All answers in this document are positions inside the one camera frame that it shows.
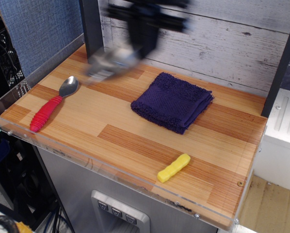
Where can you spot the white ribbed box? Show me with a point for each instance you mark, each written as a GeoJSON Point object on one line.
{"type": "Point", "coordinates": [272, 162]}

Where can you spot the silver button panel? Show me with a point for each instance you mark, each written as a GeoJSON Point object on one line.
{"type": "Point", "coordinates": [114, 216]}

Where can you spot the yellow plastic stick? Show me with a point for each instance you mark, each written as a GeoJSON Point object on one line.
{"type": "Point", "coordinates": [172, 169]}

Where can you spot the red handled metal spoon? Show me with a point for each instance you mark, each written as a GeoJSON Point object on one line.
{"type": "Point", "coordinates": [68, 87]}

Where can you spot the dark grey right post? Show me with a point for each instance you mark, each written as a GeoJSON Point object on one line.
{"type": "Point", "coordinates": [277, 81]}

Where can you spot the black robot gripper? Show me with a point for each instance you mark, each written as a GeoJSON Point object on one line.
{"type": "Point", "coordinates": [144, 18]}

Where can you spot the black plastic crate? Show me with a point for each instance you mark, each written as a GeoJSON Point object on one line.
{"type": "Point", "coordinates": [10, 69]}

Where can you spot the dark grey left post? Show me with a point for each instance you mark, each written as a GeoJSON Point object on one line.
{"type": "Point", "coordinates": [91, 24]}

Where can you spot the purple folded towel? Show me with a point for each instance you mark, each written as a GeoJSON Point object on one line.
{"type": "Point", "coordinates": [172, 103]}

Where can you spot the clear acrylic table guard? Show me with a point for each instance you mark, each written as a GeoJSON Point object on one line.
{"type": "Point", "coordinates": [94, 141]}

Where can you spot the dark grey post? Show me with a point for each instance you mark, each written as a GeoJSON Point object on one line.
{"type": "Point", "coordinates": [91, 24]}
{"type": "Point", "coordinates": [277, 81]}

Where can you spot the stainless steel bowl with handles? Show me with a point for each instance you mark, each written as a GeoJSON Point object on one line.
{"type": "Point", "coordinates": [108, 64]}

